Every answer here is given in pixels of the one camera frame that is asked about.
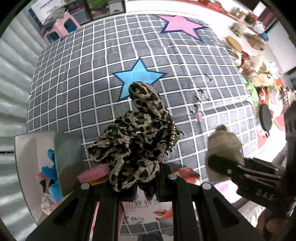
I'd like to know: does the white floral tissue pack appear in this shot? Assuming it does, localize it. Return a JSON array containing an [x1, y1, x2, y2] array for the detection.
[[121, 167, 202, 226]]

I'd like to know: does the grey checked star blanket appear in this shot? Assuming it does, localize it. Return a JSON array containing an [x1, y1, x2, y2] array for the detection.
[[26, 14, 260, 236]]

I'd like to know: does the grey storage box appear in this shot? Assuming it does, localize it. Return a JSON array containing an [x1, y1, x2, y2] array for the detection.
[[15, 132, 83, 225]]

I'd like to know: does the pink black headband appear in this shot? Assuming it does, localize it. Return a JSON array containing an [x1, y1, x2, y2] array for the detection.
[[36, 172, 55, 193]]

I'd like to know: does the leopard print scarf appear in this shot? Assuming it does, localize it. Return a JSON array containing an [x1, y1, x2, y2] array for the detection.
[[87, 81, 183, 201]]

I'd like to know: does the white printed bag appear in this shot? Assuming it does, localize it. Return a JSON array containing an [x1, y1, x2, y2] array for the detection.
[[30, 0, 66, 24]]

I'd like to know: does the green snack bag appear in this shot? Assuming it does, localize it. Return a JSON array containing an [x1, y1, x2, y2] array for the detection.
[[246, 80, 259, 109]]

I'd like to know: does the glass jar with gold lid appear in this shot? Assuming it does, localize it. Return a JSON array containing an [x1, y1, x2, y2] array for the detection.
[[226, 36, 242, 59]]

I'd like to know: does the pink plastic stool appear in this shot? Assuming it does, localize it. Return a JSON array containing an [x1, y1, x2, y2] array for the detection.
[[43, 12, 81, 45]]

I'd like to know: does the white polka dot scrunchie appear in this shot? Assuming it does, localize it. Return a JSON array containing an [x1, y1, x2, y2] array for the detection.
[[41, 196, 59, 215]]

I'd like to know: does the pink sponge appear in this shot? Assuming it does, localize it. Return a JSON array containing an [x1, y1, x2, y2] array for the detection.
[[77, 164, 109, 185]]

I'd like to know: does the beige sock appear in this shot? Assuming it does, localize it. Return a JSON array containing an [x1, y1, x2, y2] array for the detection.
[[205, 125, 244, 182]]

